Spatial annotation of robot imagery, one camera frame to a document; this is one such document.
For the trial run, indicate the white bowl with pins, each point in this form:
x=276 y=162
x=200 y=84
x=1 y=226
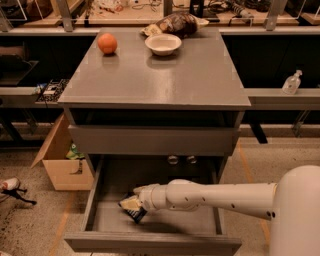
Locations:
x=163 y=44

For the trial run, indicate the grey drawer cabinet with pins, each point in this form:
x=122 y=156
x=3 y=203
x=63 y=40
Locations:
x=196 y=86

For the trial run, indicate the brown chip bag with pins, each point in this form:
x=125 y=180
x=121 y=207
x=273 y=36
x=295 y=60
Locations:
x=180 y=24

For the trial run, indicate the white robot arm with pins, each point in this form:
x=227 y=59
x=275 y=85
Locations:
x=292 y=205

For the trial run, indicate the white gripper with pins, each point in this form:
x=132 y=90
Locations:
x=150 y=198

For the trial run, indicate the closed grey top drawer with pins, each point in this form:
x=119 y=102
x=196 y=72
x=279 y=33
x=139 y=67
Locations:
x=154 y=141

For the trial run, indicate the clear sanitizer bottle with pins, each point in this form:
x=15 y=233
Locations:
x=292 y=83

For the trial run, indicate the cardboard box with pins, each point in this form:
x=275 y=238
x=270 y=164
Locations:
x=64 y=173

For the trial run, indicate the open grey middle drawer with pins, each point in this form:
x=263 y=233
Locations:
x=108 y=229

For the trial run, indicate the white shoe with black strap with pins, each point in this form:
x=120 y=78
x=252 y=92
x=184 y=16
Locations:
x=11 y=188

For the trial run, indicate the black patterned tray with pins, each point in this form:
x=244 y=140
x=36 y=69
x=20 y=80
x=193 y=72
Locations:
x=51 y=91

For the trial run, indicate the orange fruit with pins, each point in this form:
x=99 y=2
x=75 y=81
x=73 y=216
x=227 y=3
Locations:
x=107 y=43

